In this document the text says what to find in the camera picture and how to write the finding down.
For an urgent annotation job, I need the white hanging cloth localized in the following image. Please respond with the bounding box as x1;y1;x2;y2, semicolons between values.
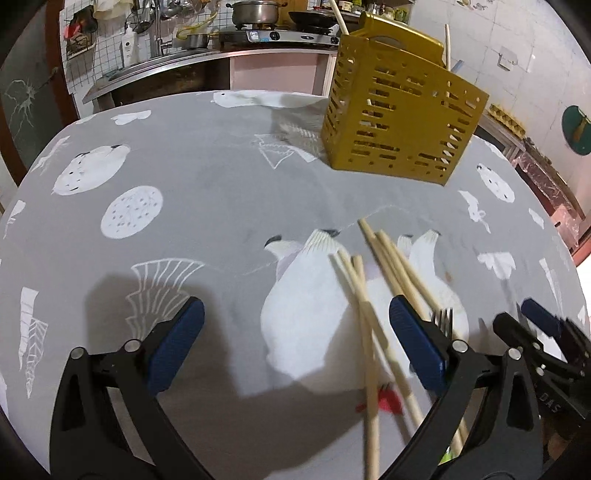
95;0;134;19

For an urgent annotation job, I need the white soap bottle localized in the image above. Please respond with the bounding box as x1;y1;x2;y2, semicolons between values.
121;28;139;65

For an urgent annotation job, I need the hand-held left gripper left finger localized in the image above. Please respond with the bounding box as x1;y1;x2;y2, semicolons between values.
50;296;206;480

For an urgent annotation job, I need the wire wall basket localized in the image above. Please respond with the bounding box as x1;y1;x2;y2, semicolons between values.
62;7;100;58

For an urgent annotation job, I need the steel pot with lid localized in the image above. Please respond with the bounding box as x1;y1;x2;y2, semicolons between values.
226;0;288;26

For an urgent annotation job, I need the red cabinet with plastic cover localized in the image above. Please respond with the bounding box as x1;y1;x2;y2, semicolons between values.
512;152;583;245

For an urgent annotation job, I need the green round board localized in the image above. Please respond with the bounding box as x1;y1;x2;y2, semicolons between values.
562;105;591;154

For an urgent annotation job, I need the metal fork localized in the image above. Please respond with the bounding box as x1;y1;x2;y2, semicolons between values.
430;307;458;344

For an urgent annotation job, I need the yellow egg carton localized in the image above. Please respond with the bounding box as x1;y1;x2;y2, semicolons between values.
488;104;527;134

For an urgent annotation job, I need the brown frosted glass door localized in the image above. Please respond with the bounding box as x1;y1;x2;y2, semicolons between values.
0;4;77;185

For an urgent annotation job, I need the steel faucet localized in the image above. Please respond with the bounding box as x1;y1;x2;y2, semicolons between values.
150;0;174;56

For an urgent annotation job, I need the white wall socket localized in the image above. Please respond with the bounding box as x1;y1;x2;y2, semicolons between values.
496;46;520;70

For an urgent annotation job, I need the grey bear print tablecloth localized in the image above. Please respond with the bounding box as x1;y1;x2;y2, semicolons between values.
0;88;587;480

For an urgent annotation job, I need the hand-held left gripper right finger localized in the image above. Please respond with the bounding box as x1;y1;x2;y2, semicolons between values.
389;295;544;480

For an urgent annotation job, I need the black wok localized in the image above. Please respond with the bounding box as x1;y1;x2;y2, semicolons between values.
288;10;340;27

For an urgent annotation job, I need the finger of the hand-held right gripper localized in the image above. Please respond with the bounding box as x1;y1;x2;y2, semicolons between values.
493;313;578;377
522;299;591;365

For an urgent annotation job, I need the small steel saucepan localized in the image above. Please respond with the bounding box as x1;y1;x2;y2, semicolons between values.
178;31;218;49

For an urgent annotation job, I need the yellow perforated utensil holder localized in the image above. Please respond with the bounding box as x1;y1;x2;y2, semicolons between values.
321;10;490;186

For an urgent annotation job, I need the gas stove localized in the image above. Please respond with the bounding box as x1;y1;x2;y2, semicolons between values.
219;25;340;49

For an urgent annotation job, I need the steel sink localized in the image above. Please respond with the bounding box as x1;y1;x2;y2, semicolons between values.
83;48;232;104

